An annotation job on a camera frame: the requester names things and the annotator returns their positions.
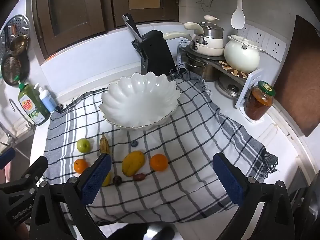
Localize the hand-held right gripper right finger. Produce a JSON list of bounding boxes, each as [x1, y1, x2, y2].
[[212, 152, 294, 240]]

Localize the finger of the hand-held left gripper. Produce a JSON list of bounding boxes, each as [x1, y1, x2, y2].
[[0, 147, 16, 169], [0, 156, 48, 200]]

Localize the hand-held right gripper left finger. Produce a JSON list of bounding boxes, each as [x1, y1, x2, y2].
[[29, 153, 112, 240]]

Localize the yellow lemon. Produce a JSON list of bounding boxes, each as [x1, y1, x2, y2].
[[101, 171, 112, 187]]

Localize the small orange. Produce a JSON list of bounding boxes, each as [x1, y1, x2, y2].
[[73, 159, 89, 174]]

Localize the spotted banana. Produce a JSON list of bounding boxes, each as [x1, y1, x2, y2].
[[99, 132, 111, 155]]

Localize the yellow mango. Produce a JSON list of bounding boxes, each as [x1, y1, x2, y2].
[[122, 150, 145, 177]]

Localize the large orange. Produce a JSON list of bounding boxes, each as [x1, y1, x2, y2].
[[149, 154, 169, 172]]

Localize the white scalloped bowl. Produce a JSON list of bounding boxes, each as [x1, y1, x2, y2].
[[99, 72, 181, 131]]

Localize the green apple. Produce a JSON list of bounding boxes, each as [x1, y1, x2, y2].
[[76, 138, 91, 153]]

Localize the grey checked cloth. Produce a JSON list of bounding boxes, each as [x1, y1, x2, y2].
[[43, 69, 278, 224]]

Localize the green dish soap bottle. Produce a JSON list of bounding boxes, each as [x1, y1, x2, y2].
[[15, 76, 50, 126]]

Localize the white and blue pump bottle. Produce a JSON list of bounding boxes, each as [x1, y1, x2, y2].
[[34, 83, 57, 113]]

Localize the glass jar of sauce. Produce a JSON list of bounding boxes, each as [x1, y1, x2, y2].
[[244, 80, 275, 121]]

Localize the round mesh strainer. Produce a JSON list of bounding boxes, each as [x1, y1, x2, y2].
[[1, 52, 30, 85]]

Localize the corner kitchen shelf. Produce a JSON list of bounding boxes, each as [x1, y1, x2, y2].
[[179, 46, 262, 109]]

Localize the steel pot lid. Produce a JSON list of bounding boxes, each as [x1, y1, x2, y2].
[[217, 76, 244, 97]]

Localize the wooden trivet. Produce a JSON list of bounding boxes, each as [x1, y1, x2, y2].
[[219, 60, 250, 78]]

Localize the brass ladle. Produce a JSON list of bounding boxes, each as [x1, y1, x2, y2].
[[9, 35, 29, 56]]

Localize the steel stockpot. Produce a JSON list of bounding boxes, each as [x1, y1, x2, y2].
[[185, 55, 213, 82]]

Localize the brown wooden cutting board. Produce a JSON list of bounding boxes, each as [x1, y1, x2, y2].
[[272, 15, 320, 137]]

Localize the white ceramic pot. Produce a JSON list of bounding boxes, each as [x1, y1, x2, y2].
[[224, 34, 263, 72]]

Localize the cream saucepan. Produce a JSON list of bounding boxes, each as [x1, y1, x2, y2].
[[184, 22, 224, 48], [163, 31, 225, 57]]

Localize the patterned packet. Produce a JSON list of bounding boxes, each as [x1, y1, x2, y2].
[[177, 40, 190, 68]]

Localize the black knife block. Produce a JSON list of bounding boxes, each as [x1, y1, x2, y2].
[[132, 29, 176, 75]]

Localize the steel steamer pot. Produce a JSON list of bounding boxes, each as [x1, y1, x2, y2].
[[199, 15, 225, 40]]

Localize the dark wooden cabinet door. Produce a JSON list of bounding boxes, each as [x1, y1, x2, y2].
[[32, 0, 106, 58], [100, 0, 179, 28]]

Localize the white rice spoon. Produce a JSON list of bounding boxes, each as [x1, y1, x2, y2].
[[230, 0, 245, 30]]

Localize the white wall socket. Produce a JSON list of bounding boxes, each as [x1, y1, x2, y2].
[[265, 35, 287, 62], [250, 27, 270, 51], [237, 24, 251, 39]]

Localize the black-handled knife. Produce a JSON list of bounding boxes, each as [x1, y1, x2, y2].
[[122, 14, 143, 42]]

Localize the round wire rack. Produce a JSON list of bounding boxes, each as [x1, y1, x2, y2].
[[196, 0, 215, 13]]

